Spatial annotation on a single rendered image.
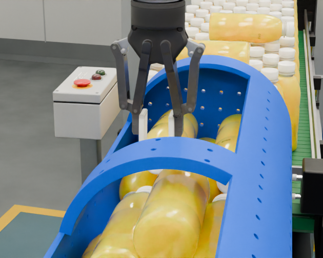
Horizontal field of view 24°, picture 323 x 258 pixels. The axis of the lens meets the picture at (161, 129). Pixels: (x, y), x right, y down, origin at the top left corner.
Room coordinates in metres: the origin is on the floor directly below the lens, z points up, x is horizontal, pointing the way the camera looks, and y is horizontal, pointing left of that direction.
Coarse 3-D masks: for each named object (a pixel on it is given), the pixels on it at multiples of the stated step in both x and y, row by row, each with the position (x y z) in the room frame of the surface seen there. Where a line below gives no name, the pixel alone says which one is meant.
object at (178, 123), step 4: (184, 104) 1.01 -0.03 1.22; (184, 108) 1.01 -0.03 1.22; (184, 112) 1.01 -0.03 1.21; (176, 120) 1.01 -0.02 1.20; (180, 120) 1.01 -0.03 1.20; (176, 124) 1.01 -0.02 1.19; (180, 124) 1.01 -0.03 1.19; (176, 128) 1.01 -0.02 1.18; (180, 128) 1.01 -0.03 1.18; (176, 132) 1.01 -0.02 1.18; (180, 132) 1.01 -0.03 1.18; (176, 136) 1.01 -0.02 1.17; (180, 136) 1.01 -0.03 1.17
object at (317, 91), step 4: (316, 76) 1.98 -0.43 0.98; (320, 76) 1.98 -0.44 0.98; (316, 80) 1.96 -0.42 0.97; (320, 80) 1.96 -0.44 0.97; (316, 84) 1.96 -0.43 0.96; (320, 84) 1.96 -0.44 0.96; (316, 88) 1.96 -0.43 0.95; (316, 92) 1.97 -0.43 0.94; (316, 96) 1.97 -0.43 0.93; (316, 100) 1.97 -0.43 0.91; (316, 104) 1.96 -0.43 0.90
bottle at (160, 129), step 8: (168, 112) 1.19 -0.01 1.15; (160, 120) 1.14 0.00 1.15; (184, 120) 1.15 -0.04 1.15; (192, 120) 1.18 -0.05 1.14; (152, 128) 1.10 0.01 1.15; (160, 128) 1.08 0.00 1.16; (168, 128) 1.07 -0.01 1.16; (184, 128) 1.11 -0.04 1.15; (192, 128) 1.15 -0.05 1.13; (152, 136) 1.06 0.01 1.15; (160, 136) 1.05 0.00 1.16; (168, 136) 1.05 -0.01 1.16; (184, 136) 1.08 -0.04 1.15; (192, 136) 1.13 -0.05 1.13
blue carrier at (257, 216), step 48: (240, 96) 1.23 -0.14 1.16; (144, 144) 0.83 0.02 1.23; (192, 144) 0.82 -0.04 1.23; (240, 144) 0.87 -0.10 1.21; (288, 144) 1.06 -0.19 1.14; (96, 192) 0.80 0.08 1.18; (240, 192) 0.74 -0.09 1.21; (288, 192) 0.89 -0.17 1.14; (240, 240) 0.64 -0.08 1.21; (288, 240) 0.77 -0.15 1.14
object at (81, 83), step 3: (75, 81) 1.49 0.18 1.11; (78, 81) 1.49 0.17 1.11; (81, 81) 1.49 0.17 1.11; (84, 81) 1.49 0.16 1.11; (87, 81) 1.49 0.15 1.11; (90, 81) 1.49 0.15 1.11; (78, 84) 1.48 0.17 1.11; (81, 84) 1.48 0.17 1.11; (84, 84) 1.48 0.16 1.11; (87, 84) 1.48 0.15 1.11
